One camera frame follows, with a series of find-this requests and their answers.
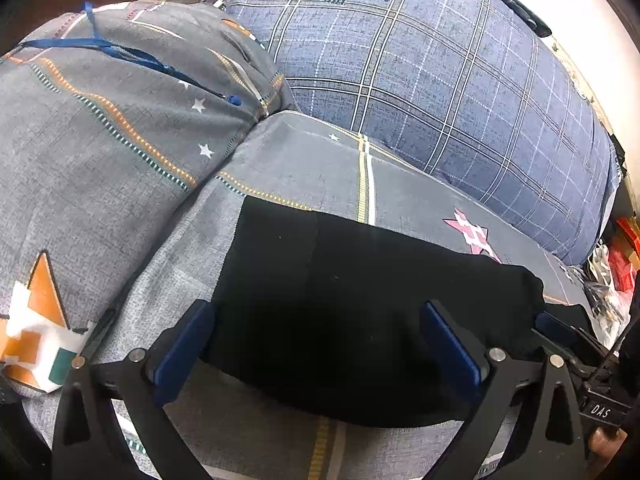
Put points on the red packets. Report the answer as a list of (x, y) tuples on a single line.
[(626, 250)]

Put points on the grey striped bed sheet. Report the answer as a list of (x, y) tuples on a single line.
[(280, 160)]

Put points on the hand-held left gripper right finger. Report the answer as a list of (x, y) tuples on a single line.
[(454, 347)]

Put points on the person's right hand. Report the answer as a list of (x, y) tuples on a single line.
[(606, 444)]

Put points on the clear plastic bag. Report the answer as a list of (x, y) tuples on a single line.
[(607, 290)]

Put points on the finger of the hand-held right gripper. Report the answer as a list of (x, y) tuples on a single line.
[(562, 332)]

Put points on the blue plaid pillow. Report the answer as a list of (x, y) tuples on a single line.
[(450, 90)]

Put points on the black pants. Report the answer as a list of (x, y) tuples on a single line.
[(350, 290)]

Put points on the grey star print pillow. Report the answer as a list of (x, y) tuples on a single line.
[(100, 160)]

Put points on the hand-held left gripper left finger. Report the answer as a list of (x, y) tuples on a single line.
[(181, 352)]

